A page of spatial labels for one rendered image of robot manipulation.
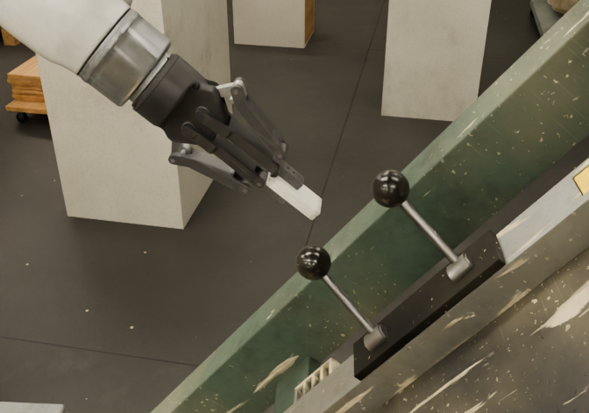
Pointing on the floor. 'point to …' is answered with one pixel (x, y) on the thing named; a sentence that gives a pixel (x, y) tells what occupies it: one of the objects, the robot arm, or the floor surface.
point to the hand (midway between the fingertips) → (294, 191)
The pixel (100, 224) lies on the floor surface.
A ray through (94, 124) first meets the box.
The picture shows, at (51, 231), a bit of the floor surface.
